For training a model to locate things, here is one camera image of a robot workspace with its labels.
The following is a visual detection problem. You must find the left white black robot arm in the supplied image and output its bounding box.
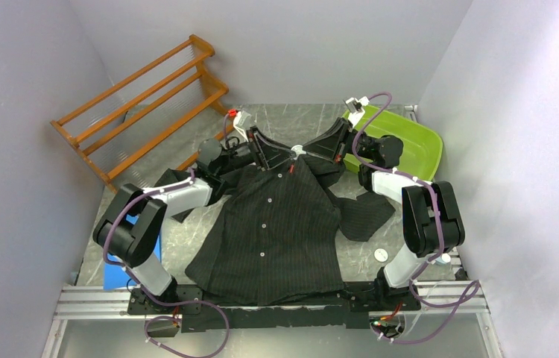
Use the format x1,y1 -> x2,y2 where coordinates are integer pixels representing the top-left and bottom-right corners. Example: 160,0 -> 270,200
92,126 -> 298,313

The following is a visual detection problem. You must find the orange wooden shoe rack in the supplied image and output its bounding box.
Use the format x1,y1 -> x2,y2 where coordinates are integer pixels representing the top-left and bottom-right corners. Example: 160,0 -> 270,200
50,34 -> 231,192

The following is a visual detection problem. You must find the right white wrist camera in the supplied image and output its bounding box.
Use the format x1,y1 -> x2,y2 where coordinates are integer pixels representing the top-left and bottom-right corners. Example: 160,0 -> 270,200
344,96 -> 370,128

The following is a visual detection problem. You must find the aluminium frame rail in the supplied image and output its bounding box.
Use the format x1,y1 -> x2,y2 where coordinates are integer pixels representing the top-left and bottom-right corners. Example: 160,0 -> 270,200
54,281 -> 469,320

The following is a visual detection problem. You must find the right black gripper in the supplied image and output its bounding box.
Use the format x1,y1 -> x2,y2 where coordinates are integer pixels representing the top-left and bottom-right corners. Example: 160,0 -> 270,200
303,118 -> 376,163

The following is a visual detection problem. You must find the black pinstriped shirt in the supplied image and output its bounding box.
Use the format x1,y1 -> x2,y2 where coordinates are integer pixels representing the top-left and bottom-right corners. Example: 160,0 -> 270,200
163,155 -> 395,306

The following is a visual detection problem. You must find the blue flat mat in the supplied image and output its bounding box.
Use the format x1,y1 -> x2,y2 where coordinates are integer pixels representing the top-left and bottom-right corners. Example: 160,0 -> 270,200
103,215 -> 163,292

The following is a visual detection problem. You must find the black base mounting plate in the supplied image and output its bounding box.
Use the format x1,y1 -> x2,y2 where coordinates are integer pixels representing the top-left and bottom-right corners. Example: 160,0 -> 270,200
127,281 -> 421,333

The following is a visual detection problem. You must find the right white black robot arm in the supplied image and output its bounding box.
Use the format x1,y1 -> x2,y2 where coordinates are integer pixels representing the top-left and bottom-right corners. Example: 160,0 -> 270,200
302,118 -> 465,310

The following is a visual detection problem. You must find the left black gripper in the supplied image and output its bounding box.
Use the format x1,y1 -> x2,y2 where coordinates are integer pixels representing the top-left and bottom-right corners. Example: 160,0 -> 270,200
217,126 -> 297,176

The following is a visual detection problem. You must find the lime green plastic basin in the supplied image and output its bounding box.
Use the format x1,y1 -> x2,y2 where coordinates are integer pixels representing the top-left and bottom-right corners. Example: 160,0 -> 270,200
365,110 -> 443,181

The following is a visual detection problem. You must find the light blue white clip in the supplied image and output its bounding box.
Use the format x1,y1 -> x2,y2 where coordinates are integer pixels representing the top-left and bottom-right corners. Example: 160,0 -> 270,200
434,253 -> 452,266

